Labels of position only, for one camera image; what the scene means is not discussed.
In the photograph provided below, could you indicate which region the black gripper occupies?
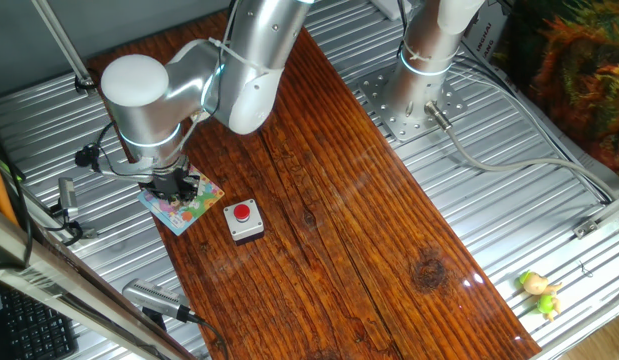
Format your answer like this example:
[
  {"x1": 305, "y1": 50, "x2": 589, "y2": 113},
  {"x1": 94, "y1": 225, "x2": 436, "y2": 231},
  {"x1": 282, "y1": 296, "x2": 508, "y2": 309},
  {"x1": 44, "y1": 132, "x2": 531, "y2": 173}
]
[{"x1": 146, "y1": 167, "x2": 201, "y2": 206}]

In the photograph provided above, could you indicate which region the colourful butterfly puzzle board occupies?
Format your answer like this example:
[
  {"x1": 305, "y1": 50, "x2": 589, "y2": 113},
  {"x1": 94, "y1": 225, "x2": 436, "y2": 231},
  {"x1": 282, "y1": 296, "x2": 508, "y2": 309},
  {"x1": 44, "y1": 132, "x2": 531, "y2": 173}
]
[{"x1": 137, "y1": 167, "x2": 226, "y2": 237}]

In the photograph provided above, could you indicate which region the white box with red button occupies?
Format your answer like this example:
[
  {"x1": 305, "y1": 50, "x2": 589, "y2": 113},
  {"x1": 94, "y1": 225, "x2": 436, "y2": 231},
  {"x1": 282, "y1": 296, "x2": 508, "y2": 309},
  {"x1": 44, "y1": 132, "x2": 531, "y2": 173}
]
[{"x1": 222, "y1": 198, "x2": 266, "y2": 246}]

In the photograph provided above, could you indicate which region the slanted aluminium pole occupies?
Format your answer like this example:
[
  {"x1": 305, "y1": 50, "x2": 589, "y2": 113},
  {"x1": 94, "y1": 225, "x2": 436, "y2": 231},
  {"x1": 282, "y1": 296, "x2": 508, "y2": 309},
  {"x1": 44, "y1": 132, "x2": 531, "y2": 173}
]
[{"x1": 31, "y1": 0, "x2": 101, "y2": 96}]

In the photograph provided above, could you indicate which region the black computer keyboard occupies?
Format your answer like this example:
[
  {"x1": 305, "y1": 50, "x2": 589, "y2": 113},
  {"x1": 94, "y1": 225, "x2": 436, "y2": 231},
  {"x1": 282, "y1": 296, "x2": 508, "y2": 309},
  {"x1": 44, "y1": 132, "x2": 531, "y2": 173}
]
[{"x1": 0, "y1": 284, "x2": 80, "y2": 360}]

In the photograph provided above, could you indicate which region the printed sign board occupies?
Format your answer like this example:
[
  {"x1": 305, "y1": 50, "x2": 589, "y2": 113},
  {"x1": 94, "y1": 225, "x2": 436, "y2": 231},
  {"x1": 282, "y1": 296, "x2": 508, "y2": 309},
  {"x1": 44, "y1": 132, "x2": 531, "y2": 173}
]
[{"x1": 461, "y1": 0, "x2": 513, "y2": 66}]

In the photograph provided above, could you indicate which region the toy doll with green hat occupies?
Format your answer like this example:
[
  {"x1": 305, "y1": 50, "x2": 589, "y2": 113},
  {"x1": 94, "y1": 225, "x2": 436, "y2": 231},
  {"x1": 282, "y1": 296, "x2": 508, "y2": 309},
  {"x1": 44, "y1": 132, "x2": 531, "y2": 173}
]
[{"x1": 517, "y1": 270, "x2": 564, "y2": 322}]

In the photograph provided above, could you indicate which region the orange green furry plush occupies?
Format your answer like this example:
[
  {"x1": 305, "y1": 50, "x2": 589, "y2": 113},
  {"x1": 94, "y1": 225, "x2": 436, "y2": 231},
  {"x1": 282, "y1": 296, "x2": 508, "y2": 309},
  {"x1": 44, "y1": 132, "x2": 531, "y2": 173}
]
[{"x1": 493, "y1": 0, "x2": 619, "y2": 182}]

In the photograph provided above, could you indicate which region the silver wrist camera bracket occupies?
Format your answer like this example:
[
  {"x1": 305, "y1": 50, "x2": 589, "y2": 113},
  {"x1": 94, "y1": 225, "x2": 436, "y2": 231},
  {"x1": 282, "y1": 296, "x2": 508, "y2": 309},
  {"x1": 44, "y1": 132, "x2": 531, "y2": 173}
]
[{"x1": 91, "y1": 157, "x2": 158, "y2": 184}]

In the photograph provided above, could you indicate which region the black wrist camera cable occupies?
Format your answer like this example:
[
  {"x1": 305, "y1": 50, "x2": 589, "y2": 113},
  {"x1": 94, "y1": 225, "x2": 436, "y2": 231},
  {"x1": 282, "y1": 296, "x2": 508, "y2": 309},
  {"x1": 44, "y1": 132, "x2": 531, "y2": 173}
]
[{"x1": 93, "y1": 122, "x2": 155, "y2": 179}]

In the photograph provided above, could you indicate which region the silver ridged camera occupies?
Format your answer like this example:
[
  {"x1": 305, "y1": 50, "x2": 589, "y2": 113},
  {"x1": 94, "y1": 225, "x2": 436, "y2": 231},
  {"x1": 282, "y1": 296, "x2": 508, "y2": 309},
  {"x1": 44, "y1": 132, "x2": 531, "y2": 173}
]
[{"x1": 121, "y1": 278, "x2": 200, "y2": 324}]

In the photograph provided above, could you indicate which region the small silver camera on clamp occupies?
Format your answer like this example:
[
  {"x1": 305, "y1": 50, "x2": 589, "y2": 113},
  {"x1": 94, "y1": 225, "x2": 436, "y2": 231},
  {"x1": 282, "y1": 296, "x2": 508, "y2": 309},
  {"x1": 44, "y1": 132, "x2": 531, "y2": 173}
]
[{"x1": 48, "y1": 177, "x2": 98, "y2": 241}]

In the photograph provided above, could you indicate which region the aluminium frame beam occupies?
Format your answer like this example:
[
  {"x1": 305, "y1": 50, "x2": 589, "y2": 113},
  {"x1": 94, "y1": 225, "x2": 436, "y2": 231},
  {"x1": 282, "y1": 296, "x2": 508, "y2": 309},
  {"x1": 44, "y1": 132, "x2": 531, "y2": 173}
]
[{"x1": 0, "y1": 202, "x2": 195, "y2": 360}]

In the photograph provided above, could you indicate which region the black looping cable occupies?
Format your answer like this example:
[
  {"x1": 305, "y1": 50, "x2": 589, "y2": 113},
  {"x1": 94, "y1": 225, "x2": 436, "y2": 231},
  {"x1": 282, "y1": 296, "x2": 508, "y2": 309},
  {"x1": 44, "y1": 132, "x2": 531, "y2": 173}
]
[{"x1": 0, "y1": 119, "x2": 35, "y2": 271}]

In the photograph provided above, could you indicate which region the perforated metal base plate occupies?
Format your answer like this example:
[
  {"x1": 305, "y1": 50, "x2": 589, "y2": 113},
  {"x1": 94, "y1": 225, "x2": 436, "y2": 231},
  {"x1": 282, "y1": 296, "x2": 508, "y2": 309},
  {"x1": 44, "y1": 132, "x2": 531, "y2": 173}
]
[{"x1": 358, "y1": 64, "x2": 468, "y2": 144}]

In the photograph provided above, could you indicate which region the black cable bundle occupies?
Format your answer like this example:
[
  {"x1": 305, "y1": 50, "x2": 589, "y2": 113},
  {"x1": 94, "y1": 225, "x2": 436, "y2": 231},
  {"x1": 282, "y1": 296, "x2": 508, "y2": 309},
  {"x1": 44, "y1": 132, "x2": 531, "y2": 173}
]
[{"x1": 396, "y1": 0, "x2": 413, "y2": 56}]

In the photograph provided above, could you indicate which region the thick grey cable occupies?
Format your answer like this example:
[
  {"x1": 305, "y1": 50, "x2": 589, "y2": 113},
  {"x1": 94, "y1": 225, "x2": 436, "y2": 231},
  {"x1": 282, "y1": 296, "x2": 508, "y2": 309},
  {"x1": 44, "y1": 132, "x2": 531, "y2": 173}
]
[{"x1": 423, "y1": 99, "x2": 619, "y2": 201}]

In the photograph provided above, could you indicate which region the thin white cable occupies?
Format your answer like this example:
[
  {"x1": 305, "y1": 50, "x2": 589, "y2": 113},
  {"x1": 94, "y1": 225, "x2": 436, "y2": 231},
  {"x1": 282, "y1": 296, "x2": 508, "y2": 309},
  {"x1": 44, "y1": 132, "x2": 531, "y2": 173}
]
[{"x1": 453, "y1": 54, "x2": 619, "y2": 201}]

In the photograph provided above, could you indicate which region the metal corner bracket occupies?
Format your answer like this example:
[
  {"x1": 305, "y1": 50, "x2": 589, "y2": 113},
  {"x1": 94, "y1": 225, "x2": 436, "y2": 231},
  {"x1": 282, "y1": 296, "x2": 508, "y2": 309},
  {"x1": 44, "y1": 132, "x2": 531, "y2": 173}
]
[{"x1": 572, "y1": 192, "x2": 619, "y2": 240}]

